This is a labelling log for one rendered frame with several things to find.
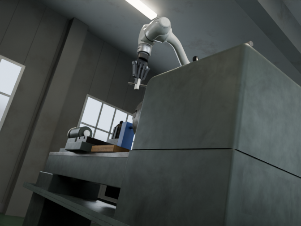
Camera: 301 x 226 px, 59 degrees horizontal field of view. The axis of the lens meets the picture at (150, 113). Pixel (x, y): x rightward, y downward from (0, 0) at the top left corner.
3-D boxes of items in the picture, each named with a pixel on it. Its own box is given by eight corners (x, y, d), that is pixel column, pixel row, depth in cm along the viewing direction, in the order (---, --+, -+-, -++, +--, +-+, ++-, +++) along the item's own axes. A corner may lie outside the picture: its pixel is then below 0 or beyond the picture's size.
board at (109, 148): (161, 166, 168) (162, 160, 169) (112, 151, 149) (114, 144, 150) (135, 164, 192) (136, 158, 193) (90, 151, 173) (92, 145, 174)
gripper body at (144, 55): (145, 59, 175) (142, 72, 172) (134, 54, 170) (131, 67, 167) (152, 56, 169) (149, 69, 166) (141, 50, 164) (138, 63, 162)
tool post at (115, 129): (123, 141, 203) (126, 129, 206) (115, 139, 199) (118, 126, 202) (118, 141, 209) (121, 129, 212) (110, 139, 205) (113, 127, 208)
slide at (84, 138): (136, 158, 203) (137, 152, 204) (85, 142, 180) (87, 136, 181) (124, 157, 217) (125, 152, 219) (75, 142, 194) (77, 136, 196)
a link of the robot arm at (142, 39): (134, 47, 173) (143, 38, 162) (138, 26, 177) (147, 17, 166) (148, 53, 178) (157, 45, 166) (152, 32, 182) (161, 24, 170)
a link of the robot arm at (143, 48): (135, 46, 172) (133, 54, 170) (143, 41, 165) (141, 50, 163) (146, 52, 177) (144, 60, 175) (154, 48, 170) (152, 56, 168)
